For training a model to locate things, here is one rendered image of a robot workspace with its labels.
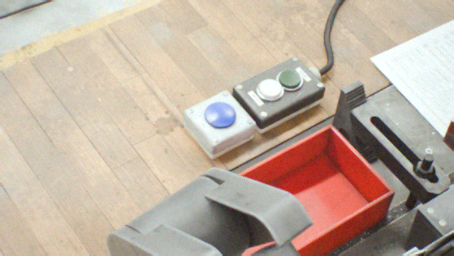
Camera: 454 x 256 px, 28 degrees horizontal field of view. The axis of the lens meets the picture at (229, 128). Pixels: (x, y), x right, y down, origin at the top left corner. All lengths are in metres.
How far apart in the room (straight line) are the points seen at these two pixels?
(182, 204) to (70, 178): 0.52
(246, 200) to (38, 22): 2.01
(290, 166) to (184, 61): 0.23
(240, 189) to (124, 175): 0.53
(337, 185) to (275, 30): 0.28
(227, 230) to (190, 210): 0.03
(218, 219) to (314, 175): 0.53
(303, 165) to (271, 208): 0.57
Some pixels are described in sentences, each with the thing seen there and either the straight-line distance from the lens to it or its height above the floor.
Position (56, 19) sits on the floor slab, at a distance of 2.58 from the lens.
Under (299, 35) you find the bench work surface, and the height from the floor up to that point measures 0.90.
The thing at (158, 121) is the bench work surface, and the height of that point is 0.90.
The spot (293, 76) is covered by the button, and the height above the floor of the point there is 0.94.
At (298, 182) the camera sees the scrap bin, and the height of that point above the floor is 0.90.
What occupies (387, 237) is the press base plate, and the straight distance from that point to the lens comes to 1.11.
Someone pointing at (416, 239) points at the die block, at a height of 0.94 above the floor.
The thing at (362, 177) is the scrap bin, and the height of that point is 0.94.
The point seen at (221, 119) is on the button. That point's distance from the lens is 1.13.
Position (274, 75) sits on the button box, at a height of 0.93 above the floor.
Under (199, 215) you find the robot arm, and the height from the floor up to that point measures 1.30.
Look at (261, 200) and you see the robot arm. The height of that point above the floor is 1.34.
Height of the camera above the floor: 1.82
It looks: 52 degrees down
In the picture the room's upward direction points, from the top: 6 degrees clockwise
